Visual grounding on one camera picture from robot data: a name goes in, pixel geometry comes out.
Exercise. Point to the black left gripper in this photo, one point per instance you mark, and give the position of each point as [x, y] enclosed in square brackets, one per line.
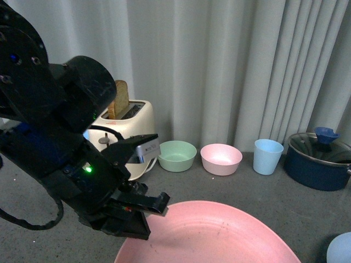
[96, 185]

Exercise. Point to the pink plate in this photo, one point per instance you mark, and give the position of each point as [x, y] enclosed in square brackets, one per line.
[204, 231]

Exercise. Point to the light blue plate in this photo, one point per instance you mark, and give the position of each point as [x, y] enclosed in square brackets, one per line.
[339, 249]

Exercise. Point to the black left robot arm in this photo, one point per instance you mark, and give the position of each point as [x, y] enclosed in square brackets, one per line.
[48, 108]

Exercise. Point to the green bowl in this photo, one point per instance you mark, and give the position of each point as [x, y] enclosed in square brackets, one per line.
[176, 156]

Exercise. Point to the cream two-slot toaster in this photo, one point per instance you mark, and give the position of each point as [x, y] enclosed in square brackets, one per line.
[136, 119]

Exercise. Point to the pink bowl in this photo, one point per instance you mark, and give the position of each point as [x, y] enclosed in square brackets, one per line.
[220, 159]

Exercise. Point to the toast slice in toaster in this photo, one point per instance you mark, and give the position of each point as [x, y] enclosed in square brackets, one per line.
[121, 101]

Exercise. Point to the light blue cup right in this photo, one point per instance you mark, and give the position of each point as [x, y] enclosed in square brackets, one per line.
[267, 154]

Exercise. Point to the grey curtain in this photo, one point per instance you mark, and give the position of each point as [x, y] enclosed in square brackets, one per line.
[215, 71]

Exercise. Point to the dark blue pot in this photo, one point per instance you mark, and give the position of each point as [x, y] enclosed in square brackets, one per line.
[316, 175]

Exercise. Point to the glass pot lid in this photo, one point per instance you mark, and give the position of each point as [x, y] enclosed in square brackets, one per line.
[323, 145]

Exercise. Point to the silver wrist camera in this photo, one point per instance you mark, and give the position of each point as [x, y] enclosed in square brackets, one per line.
[146, 152]

